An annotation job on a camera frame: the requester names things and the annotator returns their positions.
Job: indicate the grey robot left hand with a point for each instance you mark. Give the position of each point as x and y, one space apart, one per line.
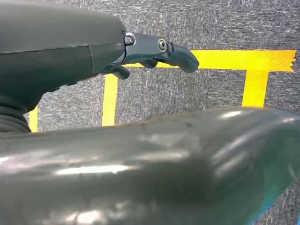
47 37

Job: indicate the yellow floor tape strip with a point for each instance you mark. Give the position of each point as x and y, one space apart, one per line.
33 121

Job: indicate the yellow floor tape square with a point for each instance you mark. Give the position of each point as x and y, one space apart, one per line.
234 60

